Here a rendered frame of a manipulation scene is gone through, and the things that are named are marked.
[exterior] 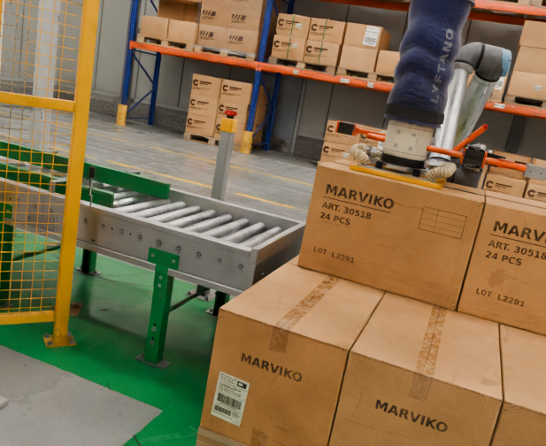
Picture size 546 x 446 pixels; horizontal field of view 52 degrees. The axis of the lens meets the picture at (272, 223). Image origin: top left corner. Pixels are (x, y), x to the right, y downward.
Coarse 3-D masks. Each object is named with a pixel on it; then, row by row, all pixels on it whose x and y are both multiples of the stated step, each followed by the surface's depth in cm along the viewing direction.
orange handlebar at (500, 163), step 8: (360, 128) 245; (368, 136) 216; (376, 136) 215; (384, 136) 214; (440, 152) 208; (448, 152) 206; (456, 152) 206; (488, 160) 202; (496, 160) 201; (504, 160) 200; (504, 168) 200; (512, 168) 200; (520, 168) 199
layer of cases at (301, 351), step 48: (288, 288) 190; (336, 288) 198; (240, 336) 162; (288, 336) 157; (336, 336) 158; (384, 336) 164; (432, 336) 171; (480, 336) 178; (528, 336) 185; (240, 384) 165; (288, 384) 159; (336, 384) 154; (384, 384) 149; (432, 384) 144; (480, 384) 145; (528, 384) 150; (240, 432) 168; (288, 432) 162; (336, 432) 156; (384, 432) 151; (432, 432) 146; (480, 432) 142; (528, 432) 138
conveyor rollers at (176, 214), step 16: (0, 160) 308; (16, 160) 317; (64, 176) 303; (128, 192) 287; (128, 208) 257; (144, 208) 268; (160, 208) 267; (176, 208) 279; (192, 208) 278; (176, 224) 246; (192, 224) 259; (208, 224) 255; (224, 224) 271; (240, 224) 267; (256, 224) 268; (240, 240) 246; (256, 240) 242
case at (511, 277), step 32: (480, 224) 191; (512, 224) 187; (544, 224) 183; (480, 256) 192; (512, 256) 188; (544, 256) 185; (480, 288) 194; (512, 288) 190; (544, 288) 187; (512, 320) 192; (544, 320) 188
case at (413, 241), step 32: (320, 192) 208; (352, 192) 204; (384, 192) 200; (416, 192) 196; (448, 192) 196; (480, 192) 214; (320, 224) 210; (352, 224) 206; (384, 224) 201; (416, 224) 197; (448, 224) 194; (320, 256) 212; (352, 256) 207; (384, 256) 203; (416, 256) 199; (448, 256) 195; (384, 288) 205; (416, 288) 201; (448, 288) 197
